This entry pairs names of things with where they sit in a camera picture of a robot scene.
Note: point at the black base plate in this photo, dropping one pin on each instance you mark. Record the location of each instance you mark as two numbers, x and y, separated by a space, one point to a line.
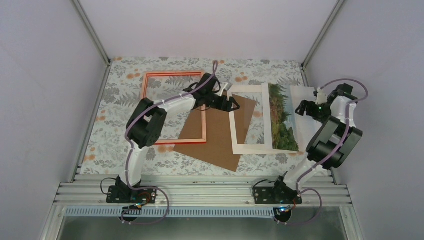
274 196
117 195

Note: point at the floral patterned table mat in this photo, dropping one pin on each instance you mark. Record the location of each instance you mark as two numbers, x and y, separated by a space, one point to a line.
107 148

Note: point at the grey slotted cable duct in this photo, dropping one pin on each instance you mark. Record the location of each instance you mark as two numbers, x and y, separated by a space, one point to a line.
172 212

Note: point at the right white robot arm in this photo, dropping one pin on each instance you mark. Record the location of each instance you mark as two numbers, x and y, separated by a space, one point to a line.
331 144

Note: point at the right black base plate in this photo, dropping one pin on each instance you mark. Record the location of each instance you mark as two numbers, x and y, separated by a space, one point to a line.
274 196

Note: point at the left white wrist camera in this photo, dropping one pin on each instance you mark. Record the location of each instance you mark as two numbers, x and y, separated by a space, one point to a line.
223 87

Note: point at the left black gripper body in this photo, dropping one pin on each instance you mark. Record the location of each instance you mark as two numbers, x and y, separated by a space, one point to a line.
215 104

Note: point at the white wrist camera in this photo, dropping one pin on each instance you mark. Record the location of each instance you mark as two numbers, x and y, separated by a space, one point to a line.
223 87
321 96

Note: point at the landscape photo print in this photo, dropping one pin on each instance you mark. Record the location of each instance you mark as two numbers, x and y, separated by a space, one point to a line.
284 130

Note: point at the red picture frame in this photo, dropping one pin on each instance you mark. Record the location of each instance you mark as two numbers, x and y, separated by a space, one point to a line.
176 106

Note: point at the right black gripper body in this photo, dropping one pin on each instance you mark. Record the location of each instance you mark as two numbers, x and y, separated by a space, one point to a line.
321 114

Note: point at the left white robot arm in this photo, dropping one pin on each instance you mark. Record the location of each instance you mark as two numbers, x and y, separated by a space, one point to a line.
145 125

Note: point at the aluminium rail base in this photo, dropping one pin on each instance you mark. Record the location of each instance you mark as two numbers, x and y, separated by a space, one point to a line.
193 191

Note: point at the brown backing board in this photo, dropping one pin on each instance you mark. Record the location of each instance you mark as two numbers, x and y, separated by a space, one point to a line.
218 148

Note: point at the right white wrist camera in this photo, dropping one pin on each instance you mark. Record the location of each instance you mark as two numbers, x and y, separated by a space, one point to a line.
321 96

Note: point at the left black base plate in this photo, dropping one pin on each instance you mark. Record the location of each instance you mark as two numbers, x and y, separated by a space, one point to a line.
117 195

